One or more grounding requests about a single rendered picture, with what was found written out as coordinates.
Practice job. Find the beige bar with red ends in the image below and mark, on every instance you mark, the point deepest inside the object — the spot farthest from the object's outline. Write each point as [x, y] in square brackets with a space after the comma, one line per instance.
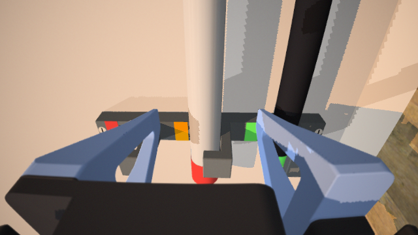
[204, 35]

